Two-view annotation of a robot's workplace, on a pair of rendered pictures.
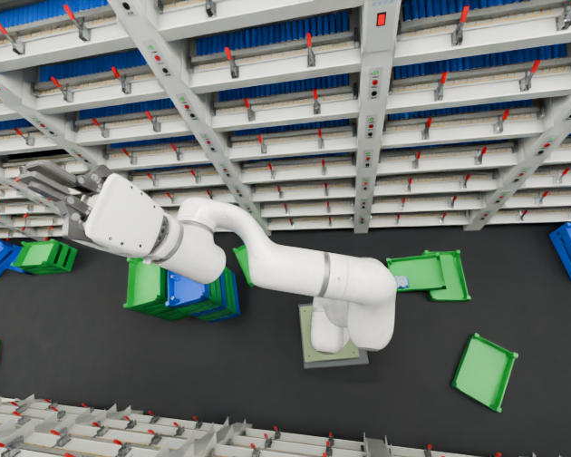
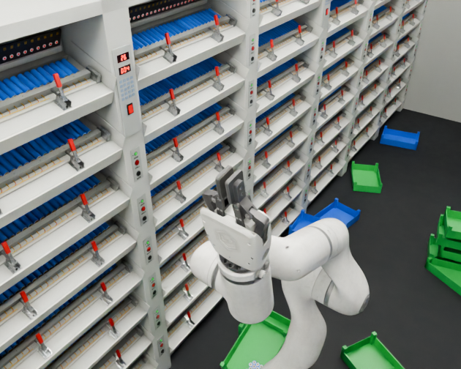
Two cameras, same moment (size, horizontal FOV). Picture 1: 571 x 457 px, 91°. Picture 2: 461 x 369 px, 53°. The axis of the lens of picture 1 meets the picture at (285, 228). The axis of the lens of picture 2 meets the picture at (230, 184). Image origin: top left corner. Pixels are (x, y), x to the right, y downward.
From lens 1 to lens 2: 0.79 m
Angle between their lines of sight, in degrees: 56
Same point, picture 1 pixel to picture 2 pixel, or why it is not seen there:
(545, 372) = (394, 329)
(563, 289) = not seen: hidden behind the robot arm
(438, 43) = (165, 118)
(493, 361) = (372, 356)
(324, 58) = (86, 158)
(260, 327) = not seen: outside the picture
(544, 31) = (214, 93)
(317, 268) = (315, 230)
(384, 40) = (135, 124)
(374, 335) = (361, 280)
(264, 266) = (298, 246)
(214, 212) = not seen: hidden behind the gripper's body
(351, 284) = (334, 230)
